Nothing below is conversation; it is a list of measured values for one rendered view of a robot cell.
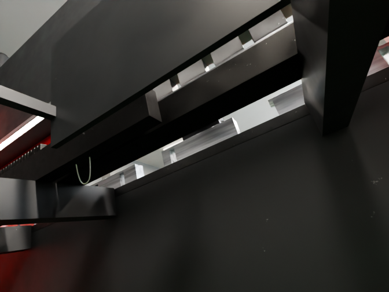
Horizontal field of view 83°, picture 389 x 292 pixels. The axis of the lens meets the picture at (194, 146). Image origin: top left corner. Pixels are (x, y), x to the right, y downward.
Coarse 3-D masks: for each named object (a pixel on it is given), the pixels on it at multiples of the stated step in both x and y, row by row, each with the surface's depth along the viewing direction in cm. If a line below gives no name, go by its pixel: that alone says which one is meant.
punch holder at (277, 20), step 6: (276, 12) 97; (270, 18) 97; (276, 18) 96; (282, 18) 95; (258, 24) 100; (264, 24) 98; (270, 24) 97; (276, 24) 95; (282, 24) 94; (252, 30) 100; (258, 30) 99; (264, 30) 98; (270, 30) 96; (252, 36) 100; (258, 36) 98; (264, 36) 97
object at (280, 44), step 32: (288, 32) 57; (384, 32) 56; (224, 64) 65; (256, 64) 60; (288, 64) 58; (192, 96) 67; (224, 96) 64; (256, 96) 68; (160, 128) 71; (192, 128) 77; (96, 160) 82; (128, 160) 88
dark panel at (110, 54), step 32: (128, 0) 68; (160, 0) 60; (192, 0) 54; (224, 0) 49; (256, 0) 45; (288, 0) 43; (96, 32) 72; (128, 32) 64; (160, 32) 57; (192, 32) 52; (224, 32) 47; (64, 64) 77; (96, 64) 68; (128, 64) 60; (160, 64) 54; (64, 96) 72; (96, 96) 64; (128, 96) 57; (64, 128) 68
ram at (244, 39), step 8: (288, 8) 97; (288, 16) 101; (248, 32) 104; (240, 40) 107; (248, 40) 108; (208, 56) 112; (208, 64) 117; (176, 80) 122; (48, 136) 163; (24, 152) 174
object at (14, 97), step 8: (0, 88) 60; (8, 88) 62; (0, 96) 59; (8, 96) 61; (16, 96) 63; (24, 96) 65; (8, 104) 62; (16, 104) 63; (24, 104) 64; (32, 104) 67; (40, 104) 69; (48, 104) 71; (32, 112) 68; (40, 112) 68; (48, 112) 70
